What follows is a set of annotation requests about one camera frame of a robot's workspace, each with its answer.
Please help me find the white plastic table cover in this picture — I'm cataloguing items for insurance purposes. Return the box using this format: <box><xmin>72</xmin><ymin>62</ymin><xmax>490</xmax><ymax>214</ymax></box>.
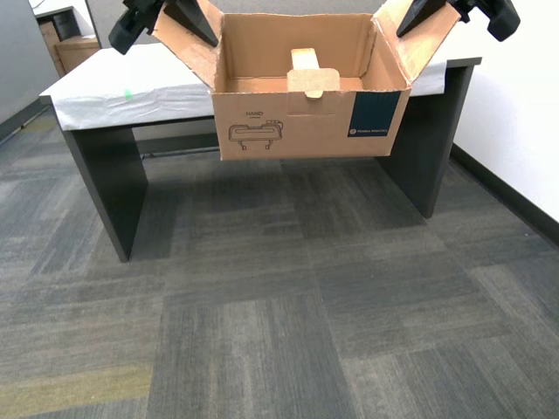
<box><xmin>38</xmin><ymin>41</ymin><xmax>449</xmax><ymax>132</ymax></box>

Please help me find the dark grey side table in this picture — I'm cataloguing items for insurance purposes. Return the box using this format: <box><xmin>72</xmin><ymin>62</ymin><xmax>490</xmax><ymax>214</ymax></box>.
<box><xmin>38</xmin><ymin>56</ymin><xmax>484</xmax><ymax>263</ymax></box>

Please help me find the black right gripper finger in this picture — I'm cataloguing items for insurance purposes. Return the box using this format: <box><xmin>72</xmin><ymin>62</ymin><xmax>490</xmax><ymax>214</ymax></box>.
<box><xmin>395</xmin><ymin>0</ymin><xmax>452</xmax><ymax>38</ymax></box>
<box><xmin>450</xmin><ymin>0</ymin><xmax>522</xmax><ymax>44</ymax></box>

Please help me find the dark background desk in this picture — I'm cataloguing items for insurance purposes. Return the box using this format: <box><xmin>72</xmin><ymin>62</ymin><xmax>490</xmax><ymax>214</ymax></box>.
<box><xmin>33</xmin><ymin>4</ymin><xmax>95</xmax><ymax>45</ymax></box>

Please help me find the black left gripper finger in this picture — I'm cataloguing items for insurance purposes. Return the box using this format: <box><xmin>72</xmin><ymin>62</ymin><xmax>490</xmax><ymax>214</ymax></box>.
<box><xmin>107</xmin><ymin>0</ymin><xmax>165</xmax><ymax>57</ymax></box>
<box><xmin>163</xmin><ymin>0</ymin><xmax>220</xmax><ymax>48</ymax></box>

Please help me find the brown wooden cabinet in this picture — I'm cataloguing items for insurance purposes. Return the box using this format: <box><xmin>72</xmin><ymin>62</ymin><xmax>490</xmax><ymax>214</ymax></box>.
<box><xmin>54</xmin><ymin>38</ymin><xmax>102</xmax><ymax>79</ymax></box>

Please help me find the light wooden block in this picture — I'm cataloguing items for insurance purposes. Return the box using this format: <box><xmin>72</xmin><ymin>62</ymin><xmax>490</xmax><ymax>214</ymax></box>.
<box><xmin>290</xmin><ymin>46</ymin><xmax>323</xmax><ymax>71</ymax></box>

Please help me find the brown cardboard box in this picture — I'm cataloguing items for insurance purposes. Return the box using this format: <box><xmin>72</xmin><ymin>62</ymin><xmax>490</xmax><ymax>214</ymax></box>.
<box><xmin>151</xmin><ymin>0</ymin><xmax>463</xmax><ymax>161</ymax></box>

